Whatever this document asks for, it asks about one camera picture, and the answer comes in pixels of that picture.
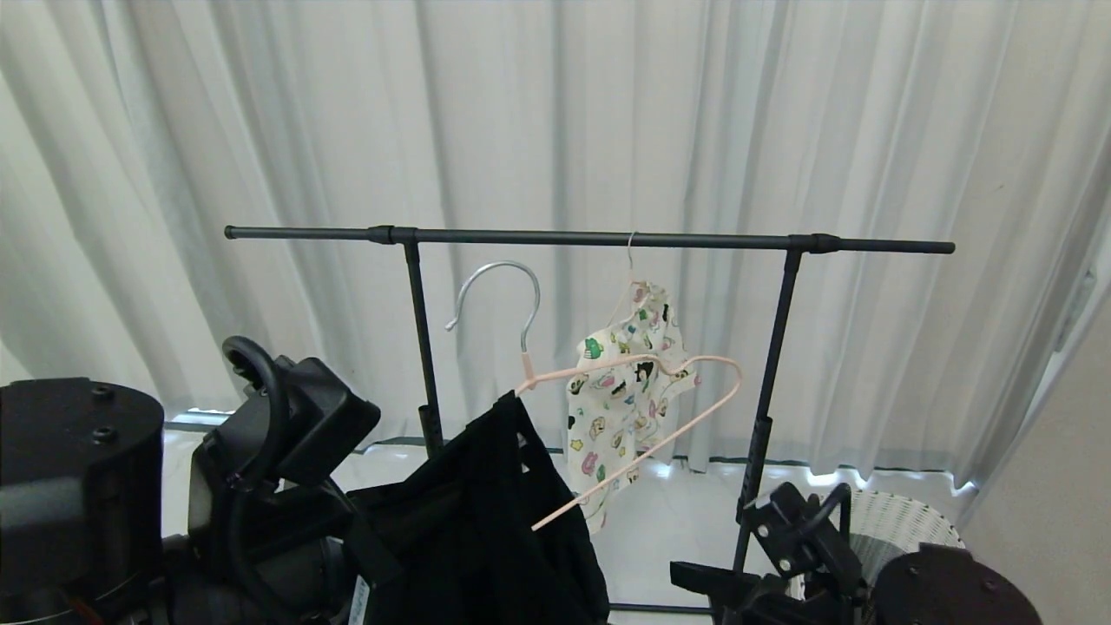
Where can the black garment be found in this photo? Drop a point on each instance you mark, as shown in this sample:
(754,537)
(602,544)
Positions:
(486,538)

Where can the cream printed garment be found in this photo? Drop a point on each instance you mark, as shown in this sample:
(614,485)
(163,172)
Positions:
(616,417)

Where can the white laundry basket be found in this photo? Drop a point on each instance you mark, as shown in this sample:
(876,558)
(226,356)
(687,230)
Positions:
(903,521)

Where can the pink clothes hanger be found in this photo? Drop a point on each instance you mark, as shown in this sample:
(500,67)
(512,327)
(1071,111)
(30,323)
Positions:
(630,260)
(527,365)

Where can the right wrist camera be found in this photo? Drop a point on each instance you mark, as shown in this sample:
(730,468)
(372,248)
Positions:
(794,534)

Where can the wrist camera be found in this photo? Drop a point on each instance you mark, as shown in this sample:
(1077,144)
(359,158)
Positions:
(334,417)
(794,534)

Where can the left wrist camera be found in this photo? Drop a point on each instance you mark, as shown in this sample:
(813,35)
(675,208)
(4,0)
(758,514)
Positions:
(334,417)

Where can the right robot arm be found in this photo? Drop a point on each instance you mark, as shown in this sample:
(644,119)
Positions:
(946,590)

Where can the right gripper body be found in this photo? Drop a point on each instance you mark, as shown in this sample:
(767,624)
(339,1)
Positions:
(764,608)

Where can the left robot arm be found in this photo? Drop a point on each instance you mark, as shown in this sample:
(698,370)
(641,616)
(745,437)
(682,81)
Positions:
(78,486)

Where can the black clothes rack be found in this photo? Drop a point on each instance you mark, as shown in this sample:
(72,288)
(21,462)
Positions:
(608,237)

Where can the white curtain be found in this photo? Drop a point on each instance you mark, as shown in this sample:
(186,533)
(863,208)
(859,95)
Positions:
(260,130)

